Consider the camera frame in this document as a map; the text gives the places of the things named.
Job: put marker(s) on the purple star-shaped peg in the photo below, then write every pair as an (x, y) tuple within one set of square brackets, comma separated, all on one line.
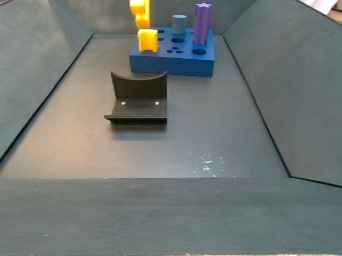
[(202, 22)]

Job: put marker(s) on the blue foam shape board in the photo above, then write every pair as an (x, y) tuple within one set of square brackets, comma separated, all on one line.
[(180, 57)]

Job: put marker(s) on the long yellow double-square block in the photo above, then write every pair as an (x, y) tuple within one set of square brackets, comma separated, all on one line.
[(141, 11)]

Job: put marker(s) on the light blue cylinder peg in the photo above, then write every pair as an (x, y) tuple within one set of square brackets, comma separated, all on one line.
[(180, 23)]

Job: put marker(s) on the yellow notched block peg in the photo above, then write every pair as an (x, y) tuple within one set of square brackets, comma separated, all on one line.
[(148, 40)]

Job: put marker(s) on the black curved stand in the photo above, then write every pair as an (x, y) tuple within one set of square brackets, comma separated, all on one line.
[(141, 99)]

